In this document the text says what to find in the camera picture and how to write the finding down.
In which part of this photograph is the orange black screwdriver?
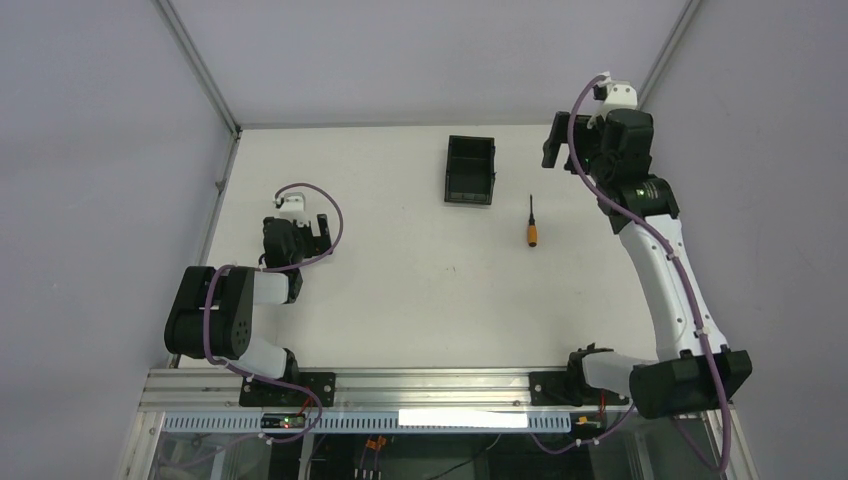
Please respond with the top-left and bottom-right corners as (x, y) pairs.
(526, 195), (538, 248)

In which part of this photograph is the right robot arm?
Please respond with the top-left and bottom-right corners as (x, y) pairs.
(542, 109), (753, 419)

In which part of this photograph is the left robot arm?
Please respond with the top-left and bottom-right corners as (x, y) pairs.
(164, 214), (332, 384)

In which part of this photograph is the black plastic bin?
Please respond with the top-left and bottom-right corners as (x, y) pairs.
(444, 135), (496, 206)

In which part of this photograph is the small electronics board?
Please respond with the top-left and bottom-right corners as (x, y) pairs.
(260, 414), (307, 430)

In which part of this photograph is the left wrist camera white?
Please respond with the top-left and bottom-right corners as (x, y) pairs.
(274, 192), (310, 228)

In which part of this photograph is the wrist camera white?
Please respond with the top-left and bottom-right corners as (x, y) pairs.
(592, 71), (639, 115)
(274, 192), (310, 228)

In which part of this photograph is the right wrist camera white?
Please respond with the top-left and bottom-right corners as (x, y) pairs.
(592, 71), (639, 115)

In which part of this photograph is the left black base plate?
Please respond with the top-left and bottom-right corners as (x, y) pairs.
(238, 371), (337, 408)

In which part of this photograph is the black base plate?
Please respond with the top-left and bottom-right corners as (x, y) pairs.
(238, 371), (337, 408)
(528, 370), (629, 407)

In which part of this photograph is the white slotted cable duct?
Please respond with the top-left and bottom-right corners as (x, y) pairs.
(162, 409), (572, 434)

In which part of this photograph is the aluminium frame rail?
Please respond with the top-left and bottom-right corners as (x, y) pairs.
(139, 367), (598, 412)

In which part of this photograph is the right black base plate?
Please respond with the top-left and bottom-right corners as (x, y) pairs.
(528, 370), (629, 407)

